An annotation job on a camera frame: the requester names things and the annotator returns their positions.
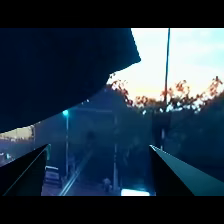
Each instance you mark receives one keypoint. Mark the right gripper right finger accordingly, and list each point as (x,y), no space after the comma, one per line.
(176,178)

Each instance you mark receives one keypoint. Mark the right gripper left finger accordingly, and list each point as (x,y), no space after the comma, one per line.
(23,176)

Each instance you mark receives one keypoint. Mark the dark blue garment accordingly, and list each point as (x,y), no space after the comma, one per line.
(56,70)

